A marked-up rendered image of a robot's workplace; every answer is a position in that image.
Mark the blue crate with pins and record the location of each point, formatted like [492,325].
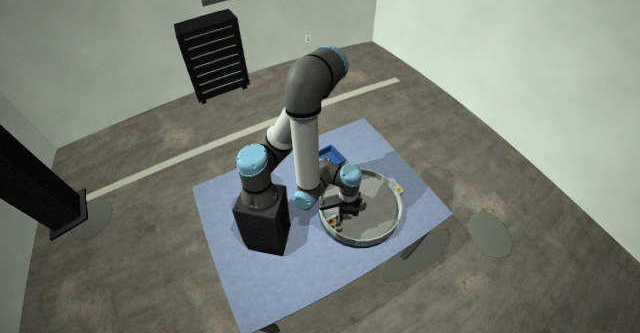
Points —
[333,155]

